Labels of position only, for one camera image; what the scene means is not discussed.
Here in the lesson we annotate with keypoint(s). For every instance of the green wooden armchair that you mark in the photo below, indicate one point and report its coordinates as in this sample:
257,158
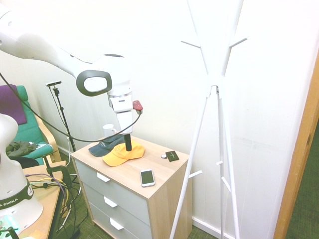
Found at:
31,125

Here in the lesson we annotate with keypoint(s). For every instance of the dark green C-clamp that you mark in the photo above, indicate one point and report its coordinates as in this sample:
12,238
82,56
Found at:
64,171

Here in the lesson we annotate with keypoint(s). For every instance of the black bar camera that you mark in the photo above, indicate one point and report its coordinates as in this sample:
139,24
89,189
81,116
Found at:
53,83

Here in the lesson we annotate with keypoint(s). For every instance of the dark blue baseball cap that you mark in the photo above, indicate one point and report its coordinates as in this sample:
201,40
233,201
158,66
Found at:
98,150

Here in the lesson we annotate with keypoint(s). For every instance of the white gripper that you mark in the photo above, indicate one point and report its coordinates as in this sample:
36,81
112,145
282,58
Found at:
124,122

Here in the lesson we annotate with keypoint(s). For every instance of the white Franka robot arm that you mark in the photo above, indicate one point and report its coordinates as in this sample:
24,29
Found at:
37,47

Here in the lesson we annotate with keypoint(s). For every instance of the black wallet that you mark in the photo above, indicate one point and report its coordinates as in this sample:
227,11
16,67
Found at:
172,156

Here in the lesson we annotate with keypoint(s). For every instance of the black tripod stand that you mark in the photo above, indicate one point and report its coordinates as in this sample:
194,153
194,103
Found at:
63,117

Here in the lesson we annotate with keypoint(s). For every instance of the grey dresser drawer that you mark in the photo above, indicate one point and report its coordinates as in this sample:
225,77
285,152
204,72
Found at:
134,219
124,196
99,219

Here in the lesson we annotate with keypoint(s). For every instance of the white coat rack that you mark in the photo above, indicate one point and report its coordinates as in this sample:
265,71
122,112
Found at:
216,77

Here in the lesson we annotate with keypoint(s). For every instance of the small round white disc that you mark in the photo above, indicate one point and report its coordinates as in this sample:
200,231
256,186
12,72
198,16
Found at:
164,156

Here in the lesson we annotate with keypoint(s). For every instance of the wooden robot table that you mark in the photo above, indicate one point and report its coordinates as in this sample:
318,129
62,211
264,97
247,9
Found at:
47,207

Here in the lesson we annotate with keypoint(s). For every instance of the orange baseball cap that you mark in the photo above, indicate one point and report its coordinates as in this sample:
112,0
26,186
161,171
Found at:
117,157

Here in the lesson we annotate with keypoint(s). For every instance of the light wood dresser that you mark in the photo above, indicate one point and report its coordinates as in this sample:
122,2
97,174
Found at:
165,199

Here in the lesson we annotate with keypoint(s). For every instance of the white smartphone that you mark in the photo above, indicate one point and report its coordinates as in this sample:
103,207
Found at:
147,178

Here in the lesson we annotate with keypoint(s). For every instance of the purple cloth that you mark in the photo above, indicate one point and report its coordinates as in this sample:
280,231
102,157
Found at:
10,104

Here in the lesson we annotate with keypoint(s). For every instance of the white mug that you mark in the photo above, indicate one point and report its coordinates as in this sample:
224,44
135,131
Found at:
107,130

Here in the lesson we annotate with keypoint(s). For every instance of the red wrist camera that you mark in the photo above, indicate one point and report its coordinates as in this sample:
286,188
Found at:
137,105

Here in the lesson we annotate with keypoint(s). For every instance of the dark crumpled garment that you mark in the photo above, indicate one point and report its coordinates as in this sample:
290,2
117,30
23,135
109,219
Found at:
21,148

